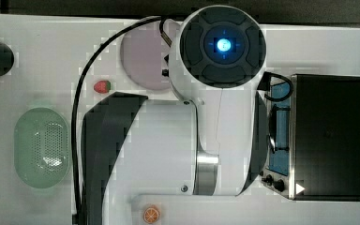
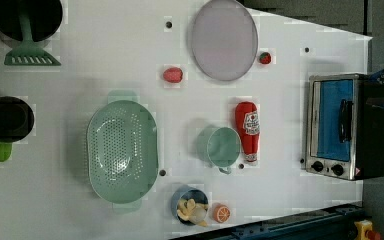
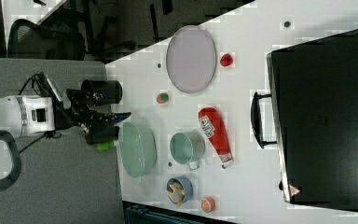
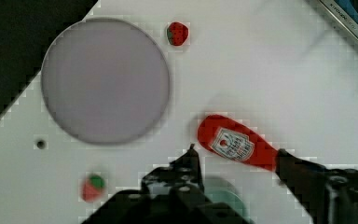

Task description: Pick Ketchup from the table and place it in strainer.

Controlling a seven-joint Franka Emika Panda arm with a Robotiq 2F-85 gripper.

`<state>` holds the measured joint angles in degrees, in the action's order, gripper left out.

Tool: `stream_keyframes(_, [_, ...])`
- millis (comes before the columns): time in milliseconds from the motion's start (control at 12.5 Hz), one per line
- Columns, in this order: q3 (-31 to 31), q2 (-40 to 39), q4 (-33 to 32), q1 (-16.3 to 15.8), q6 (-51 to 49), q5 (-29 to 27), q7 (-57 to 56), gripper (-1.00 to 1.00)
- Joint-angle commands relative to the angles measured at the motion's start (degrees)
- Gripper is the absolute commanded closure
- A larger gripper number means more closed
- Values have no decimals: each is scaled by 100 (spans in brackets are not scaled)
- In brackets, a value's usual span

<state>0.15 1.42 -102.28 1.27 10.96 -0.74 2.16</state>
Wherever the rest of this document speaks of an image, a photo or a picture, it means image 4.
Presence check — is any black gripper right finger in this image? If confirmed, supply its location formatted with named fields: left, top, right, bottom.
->
left=275, top=149, right=358, bottom=224

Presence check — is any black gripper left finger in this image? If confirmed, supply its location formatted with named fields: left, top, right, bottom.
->
left=141, top=144, right=204, bottom=198

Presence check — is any red ketchup bottle toy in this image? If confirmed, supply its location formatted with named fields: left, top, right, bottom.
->
left=197, top=115, right=278, bottom=172

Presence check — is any green metal mug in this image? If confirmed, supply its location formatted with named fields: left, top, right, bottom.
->
left=203, top=176, right=251, bottom=222

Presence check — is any light red strawberry toy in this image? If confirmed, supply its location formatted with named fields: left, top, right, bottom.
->
left=81, top=174, right=106, bottom=203

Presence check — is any grey round plate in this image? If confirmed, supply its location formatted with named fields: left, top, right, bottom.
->
left=41, top=19, right=171, bottom=145

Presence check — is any dark red strawberry toy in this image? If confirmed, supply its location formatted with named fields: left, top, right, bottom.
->
left=166, top=21, right=189, bottom=47

